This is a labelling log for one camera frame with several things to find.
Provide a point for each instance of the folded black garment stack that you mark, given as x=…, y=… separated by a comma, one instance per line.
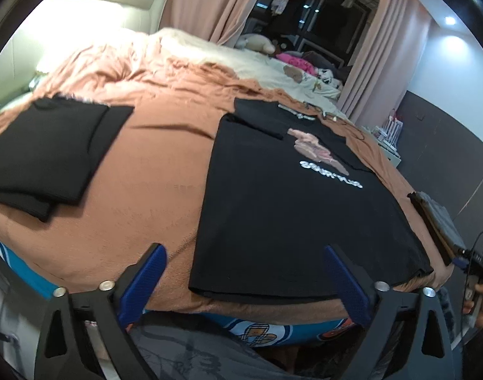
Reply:
x=51, y=151

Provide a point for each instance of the white bedside table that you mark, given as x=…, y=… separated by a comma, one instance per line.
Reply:
x=391, y=153

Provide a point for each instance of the folded grey clothes pile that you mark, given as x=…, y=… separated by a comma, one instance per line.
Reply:
x=440, y=226

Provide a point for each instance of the orange-brown bed blanket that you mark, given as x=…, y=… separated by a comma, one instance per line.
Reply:
x=151, y=183

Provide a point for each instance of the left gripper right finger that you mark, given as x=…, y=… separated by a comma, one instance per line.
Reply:
x=404, y=334

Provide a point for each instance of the cream padded headboard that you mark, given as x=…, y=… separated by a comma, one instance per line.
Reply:
x=56, y=28

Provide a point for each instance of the pink garment on bed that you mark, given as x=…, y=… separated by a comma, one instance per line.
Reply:
x=299, y=63

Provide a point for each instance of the grey patterned trouser leg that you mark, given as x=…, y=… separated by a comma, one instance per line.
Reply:
x=180, y=346

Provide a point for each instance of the cream bed sheet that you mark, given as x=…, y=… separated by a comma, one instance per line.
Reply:
x=270, y=73

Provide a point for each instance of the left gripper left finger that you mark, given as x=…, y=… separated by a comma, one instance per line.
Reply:
x=65, y=350

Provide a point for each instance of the right pink curtain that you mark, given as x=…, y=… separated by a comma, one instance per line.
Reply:
x=386, y=62

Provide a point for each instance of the black teddy bear t-shirt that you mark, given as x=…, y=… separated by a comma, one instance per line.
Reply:
x=282, y=186

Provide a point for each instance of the person's right hand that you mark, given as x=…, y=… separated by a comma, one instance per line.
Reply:
x=481, y=304

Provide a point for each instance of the pink curtain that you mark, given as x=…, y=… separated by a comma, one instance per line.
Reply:
x=386, y=62
x=218, y=21

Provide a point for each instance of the cream plush toy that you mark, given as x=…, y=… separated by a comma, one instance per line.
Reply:
x=255, y=43

